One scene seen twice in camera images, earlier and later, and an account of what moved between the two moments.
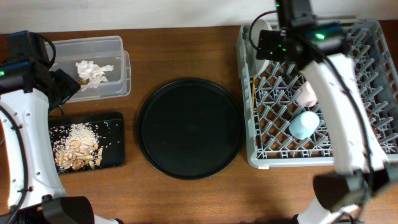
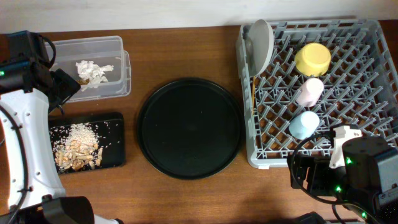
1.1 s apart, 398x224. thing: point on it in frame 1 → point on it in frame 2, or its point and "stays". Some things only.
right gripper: [267, 45] → [306, 173]
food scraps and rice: [75, 147] stays
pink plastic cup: [308, 97] stays
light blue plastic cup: [304, 125] stays
